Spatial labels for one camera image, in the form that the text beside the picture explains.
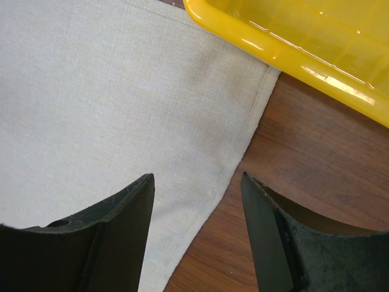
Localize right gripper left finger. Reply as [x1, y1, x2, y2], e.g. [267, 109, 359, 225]
[1, 173, 155, 291]

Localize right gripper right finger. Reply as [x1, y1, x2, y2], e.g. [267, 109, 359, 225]
[241, 173, 388, 291]

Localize beige cloth napkin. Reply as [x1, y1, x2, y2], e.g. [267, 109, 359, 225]
[1, 1, 280, 291]

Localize yellow plastic tray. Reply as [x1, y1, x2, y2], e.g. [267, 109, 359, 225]
[184, 0, 388, 126]

